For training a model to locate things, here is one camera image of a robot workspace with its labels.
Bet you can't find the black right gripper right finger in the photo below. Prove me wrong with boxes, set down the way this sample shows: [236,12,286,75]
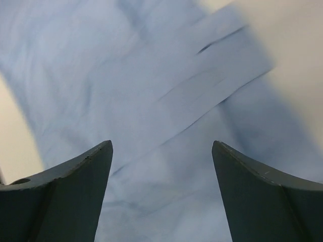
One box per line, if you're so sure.
[212,141,322,241]

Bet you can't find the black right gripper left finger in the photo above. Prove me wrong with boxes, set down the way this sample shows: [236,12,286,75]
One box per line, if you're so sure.
[1,141,113,241]

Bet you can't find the light blue long sleeve shirt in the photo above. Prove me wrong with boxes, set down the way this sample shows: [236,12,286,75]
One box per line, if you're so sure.
[1,1,322,241]

